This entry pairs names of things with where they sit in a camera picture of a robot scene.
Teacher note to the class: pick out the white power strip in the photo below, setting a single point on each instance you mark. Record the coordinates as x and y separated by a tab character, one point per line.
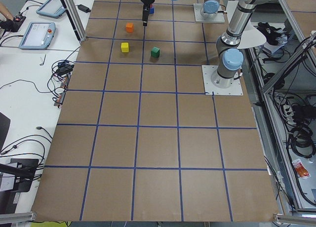
288	113

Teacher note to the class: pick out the red snack packet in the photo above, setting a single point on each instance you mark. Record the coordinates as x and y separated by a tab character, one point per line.
300	169

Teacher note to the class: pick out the aluminium frame post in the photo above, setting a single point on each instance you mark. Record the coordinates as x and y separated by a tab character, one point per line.
74	19

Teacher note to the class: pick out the black monitor stand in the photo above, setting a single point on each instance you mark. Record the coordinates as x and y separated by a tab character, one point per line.
18	174

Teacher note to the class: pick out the blue teach pendant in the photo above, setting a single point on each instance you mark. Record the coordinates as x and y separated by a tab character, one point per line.
51	8
38	36

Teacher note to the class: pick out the near blue teach pendant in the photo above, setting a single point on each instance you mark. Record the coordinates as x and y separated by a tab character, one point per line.
38	36

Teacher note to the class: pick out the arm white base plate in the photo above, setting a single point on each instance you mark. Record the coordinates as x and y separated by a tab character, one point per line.
204	13
216	85

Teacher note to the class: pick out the black power adapter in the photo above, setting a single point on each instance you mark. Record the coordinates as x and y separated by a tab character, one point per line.
84	8

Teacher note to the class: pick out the orange wooden block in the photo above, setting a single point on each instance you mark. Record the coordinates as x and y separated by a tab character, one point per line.
129	27

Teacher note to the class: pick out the green wooden block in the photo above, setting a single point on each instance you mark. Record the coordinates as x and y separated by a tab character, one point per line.
155	52

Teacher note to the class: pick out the far blue teach pendant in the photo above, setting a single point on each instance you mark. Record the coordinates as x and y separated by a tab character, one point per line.
51	8

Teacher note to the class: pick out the yellow wooden block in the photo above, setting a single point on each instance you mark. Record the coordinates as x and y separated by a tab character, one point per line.
124	47

